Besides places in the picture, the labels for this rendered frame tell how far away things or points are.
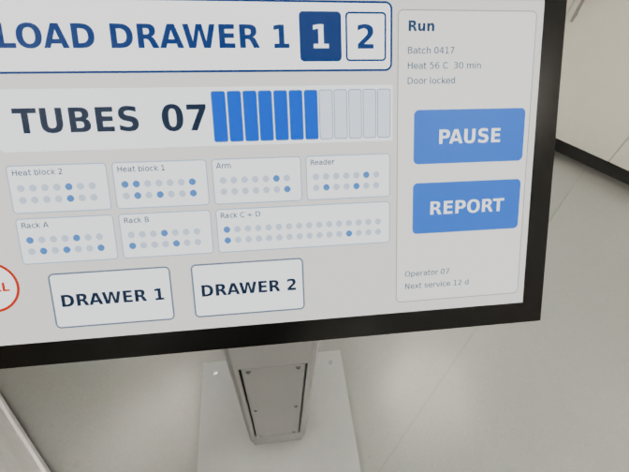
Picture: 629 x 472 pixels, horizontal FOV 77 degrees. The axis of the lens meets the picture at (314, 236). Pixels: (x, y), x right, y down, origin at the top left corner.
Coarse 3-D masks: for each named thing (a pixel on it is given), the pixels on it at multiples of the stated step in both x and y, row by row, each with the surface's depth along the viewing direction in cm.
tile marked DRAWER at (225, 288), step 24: (192, 264) 32; (216, 264) 33; (240, 264) 33; (264, 264) 33; (288, 264) 34; (192, 288) 33; (216, 288) 33; (240, 288) 33; (264, 288) 34; (288, 288) 34; (216, 312) 34; (240, 312) 34; (264, 312) 34
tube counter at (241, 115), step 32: (160, 96) 30; (192, 96) 30; (224, 96) 30; (256, 96) 31; (288, 96) 31; (320, 96) 31; (352, 96) 32; (384, 96) 32; (160, 128) 30; (192, 128) 30; (224, 128) 31; (256, 128) 31; (288, 128) 31; (320, 128) 32; (352, 128) 32; (384, 128) 32
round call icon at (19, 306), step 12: (0, 264) 31; (12, 264) 31; (0, 276) 31; (12, 276) 31; (0, 288) 31; (12, 288) 31; (0, 300) 31; (12, 300) 31; (0, 312) 31; (12, 312) 31
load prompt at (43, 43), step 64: (0, 0) 27; (64, 0) 28; (128, 0) 28; (192, 0) 29; (256, 0) 29; (320, 0) 30; (384, 0) 31; (0, 64) 28; (64, 64) 29; (128, 64) 29; (192, 64) 30; (256, 64) 30; (320, 64) 31; (384, 64) 31
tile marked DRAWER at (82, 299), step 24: (72, 288) 32; (96, 288) 32; (120, 288) 32; (144, 288) 32; (168, 288) 33; (72, 312) 32; (96, 312) 32; (120, 312) 32; (144, 312) 33; (168, 312) 33
